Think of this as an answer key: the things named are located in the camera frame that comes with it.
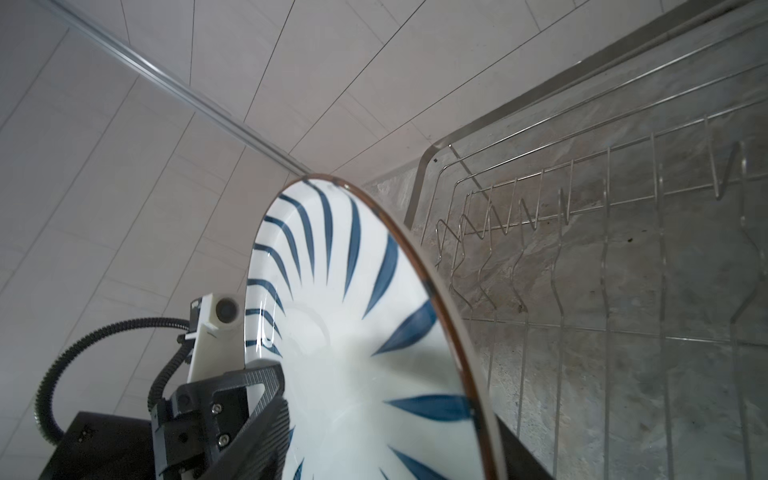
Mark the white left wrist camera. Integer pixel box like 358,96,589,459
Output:
185,293,245,383

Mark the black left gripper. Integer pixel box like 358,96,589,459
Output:
151,362,285,479

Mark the metal wire dish rack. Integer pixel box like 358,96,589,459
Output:
414,2,767,479

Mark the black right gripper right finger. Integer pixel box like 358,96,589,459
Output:
497,417,553,480

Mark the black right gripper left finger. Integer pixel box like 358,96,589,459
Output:
201,395,290,480

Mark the white blue striped plate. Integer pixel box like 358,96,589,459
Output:
244,175,507,479

